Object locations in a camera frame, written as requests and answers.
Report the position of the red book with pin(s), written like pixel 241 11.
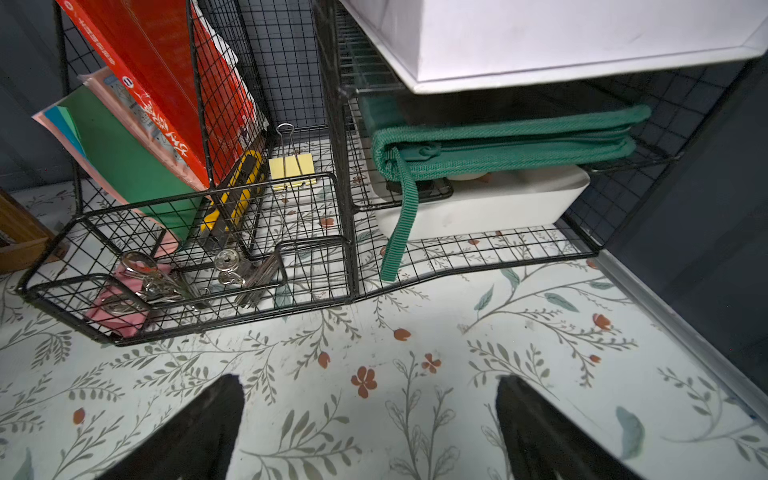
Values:
pixel 180 71

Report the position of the white box on organizer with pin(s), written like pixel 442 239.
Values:
pixel 440 47

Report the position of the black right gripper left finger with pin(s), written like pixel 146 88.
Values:
pixel 196 443

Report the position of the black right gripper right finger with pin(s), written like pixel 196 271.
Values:
pixel 543 443

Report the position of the white plastic tray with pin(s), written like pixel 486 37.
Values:
pixel 501 201

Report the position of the wooden two-tier shelf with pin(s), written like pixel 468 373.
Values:
pixel 23 237

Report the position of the silver bulldog clip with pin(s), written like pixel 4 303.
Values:
pixel 157 286
pixel 236 270

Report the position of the yellow sticky note clip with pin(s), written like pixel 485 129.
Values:
pixel 289 168

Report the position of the black wire desk organizer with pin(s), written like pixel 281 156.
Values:
pixel 257 247

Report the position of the yellow utility knife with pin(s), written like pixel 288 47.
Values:
pixel 226 212

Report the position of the pink binder clip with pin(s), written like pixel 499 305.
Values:
pixel 116 307

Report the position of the green zipper pouch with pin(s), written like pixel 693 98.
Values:
pixel 408 154

